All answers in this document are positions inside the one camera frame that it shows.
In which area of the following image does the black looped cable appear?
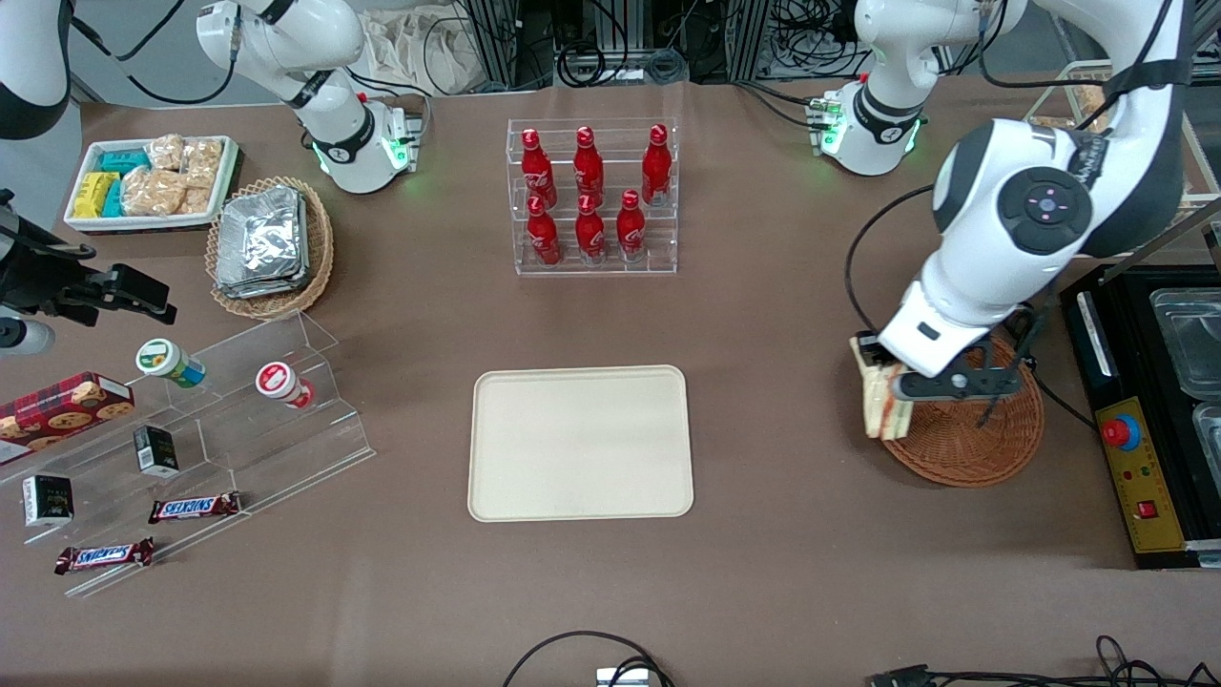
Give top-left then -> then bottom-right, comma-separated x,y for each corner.
502,630 -> 674,687

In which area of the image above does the white rectangular snack tray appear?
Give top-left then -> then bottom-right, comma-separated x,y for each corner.
64,135 -> 240,236

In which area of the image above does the white wire rack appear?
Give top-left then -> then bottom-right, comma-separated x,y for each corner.
1025,59 -> 1221,207

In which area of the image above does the red lid cup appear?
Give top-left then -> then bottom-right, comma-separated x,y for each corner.
255,361 -> 317,410

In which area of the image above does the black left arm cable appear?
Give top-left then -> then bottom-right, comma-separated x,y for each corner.
843,185 -> 942,337

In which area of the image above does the white cloth bag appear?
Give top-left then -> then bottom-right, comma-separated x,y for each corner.
361,8 -> 480,97

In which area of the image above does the clear acrylic bottle rack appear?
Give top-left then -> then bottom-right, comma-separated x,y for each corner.
507,117 -> 679,278

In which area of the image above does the clear acrylic stepped shelf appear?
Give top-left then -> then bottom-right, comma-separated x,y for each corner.
0,310 -> 377,600

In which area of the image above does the triangular sandwich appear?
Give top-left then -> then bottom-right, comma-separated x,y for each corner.
861,339 -> 920,443

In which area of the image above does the brown snickers bar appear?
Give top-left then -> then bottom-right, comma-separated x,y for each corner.
53,536 -> 156,576
148,490 -> 243,526

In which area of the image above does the yellow snack pack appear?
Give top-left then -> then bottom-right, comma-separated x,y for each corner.
72,171 -> 118,219

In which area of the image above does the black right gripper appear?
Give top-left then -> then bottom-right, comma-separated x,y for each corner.
0,219 -> 179,326

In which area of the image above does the clear plastic container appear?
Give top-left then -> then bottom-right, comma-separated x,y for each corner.
1191,402 -> 1221,469
1149,287 -> 1221,401

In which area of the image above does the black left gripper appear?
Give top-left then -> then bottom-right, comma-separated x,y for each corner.
851,330 -> 900,373

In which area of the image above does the cream rectangular tray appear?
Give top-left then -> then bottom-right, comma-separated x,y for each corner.
467,364 -> 695,523

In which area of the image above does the black cable bundle with plug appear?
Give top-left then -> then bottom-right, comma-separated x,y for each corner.
866,634 -> 1221,687

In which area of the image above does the red cookie box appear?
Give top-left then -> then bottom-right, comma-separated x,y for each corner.
0,371 -> 136,468

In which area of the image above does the red cola bottle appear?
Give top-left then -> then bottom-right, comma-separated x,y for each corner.
616,188 -> 648,262
641,123 -> 673,208
520,128 -> 558,210
527,195 -> 563,267
575,193 -> 608,264
573,125 -> 606,207

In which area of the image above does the small black carton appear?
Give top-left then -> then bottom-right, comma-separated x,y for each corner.
133,425 -> 181,479
22,473 -> 75,529

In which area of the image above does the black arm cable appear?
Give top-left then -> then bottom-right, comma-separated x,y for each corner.
843,185 -> 942,337
69,0 -> 241,108

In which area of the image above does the green lid cup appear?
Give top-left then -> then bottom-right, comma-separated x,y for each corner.
135,338 -> 207,389

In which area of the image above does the round brown wicker basket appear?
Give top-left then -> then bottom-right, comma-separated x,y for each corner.
878,329 -> 1045,489

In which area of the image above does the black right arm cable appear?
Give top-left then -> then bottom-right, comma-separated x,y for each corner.
69,0 -> 241,108

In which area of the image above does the black table cable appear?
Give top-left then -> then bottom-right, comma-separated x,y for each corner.
981,303 -> 1098,431

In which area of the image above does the aluminium equipment frame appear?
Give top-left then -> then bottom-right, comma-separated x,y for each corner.
462,0 -> 776,89

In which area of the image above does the oval light wicker basket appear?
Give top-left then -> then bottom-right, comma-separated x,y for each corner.
205,176 -> 336,321

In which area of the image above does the black control box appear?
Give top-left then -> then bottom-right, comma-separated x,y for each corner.
1061,264 -> 1221,571

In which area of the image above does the silver foil pack stack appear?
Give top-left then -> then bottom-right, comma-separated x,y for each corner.
216,185 -> 312,301

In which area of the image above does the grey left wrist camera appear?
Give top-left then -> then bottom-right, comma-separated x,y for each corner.
891,364 -> 1024,403

